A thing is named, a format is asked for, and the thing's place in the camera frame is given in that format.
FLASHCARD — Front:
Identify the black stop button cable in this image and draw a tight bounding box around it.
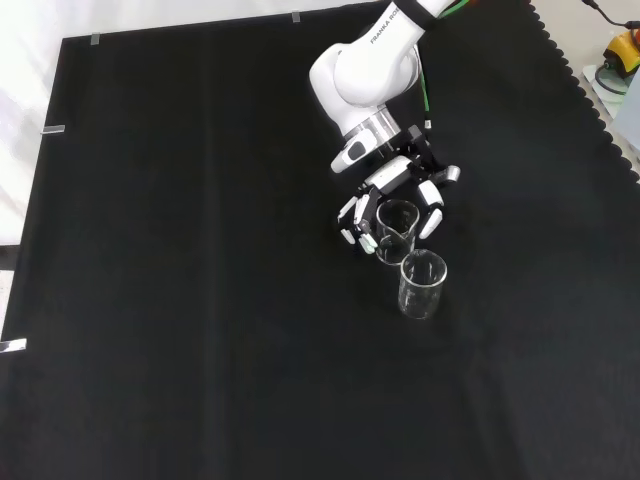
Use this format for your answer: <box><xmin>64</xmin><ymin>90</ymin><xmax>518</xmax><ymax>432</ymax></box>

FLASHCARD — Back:
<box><xmin>581</xmin><ymin>0</ymin><xmax>640</xmax><ymax>30</ymax></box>

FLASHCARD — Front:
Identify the black bench cloth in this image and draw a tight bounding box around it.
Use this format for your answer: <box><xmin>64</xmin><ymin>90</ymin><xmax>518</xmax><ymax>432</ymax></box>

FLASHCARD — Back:
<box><xmin>0</xmin><ymin>0</ymin><xmax>640</xmax><ymax>480</ymax></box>

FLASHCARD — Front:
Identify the clear glass beaker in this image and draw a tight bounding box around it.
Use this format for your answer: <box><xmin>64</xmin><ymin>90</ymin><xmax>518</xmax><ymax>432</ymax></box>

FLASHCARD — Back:
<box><xmin>397</xmin><ymin>250</ymin><xmax>449</xmax><ymax>321</ymax></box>
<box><xmin>375</xmin><ymin>198</ymin><xmax>420</xmax><ymax>266</ymax></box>

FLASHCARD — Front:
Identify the green cable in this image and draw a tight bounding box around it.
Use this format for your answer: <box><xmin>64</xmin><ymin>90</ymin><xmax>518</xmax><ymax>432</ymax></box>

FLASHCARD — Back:
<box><xmin>416</xmin><ymin>0</ymin><xmax>472</xmax><ymax>117</ymax></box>

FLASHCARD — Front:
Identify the pale board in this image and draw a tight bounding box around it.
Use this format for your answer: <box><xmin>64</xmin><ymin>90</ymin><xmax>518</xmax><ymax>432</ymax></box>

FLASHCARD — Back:
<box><xmin>578</xmin><ymin>64</ymin><xmax>640</xmax><ymax>174</ymax></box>

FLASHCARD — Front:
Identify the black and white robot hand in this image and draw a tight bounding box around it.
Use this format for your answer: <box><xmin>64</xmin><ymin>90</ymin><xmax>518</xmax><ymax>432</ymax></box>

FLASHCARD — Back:
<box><xmin>335</xmin><ymin>127</ymin><xmax>462</xmax><ymax>257</ymax></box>

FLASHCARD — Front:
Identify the white wrist camera shell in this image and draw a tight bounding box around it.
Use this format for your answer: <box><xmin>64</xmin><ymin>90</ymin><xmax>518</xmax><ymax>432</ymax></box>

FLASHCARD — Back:
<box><xmin>329</xmin><ymin>130</ymin><xmax>378</xmax><ymax>175</ymax></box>

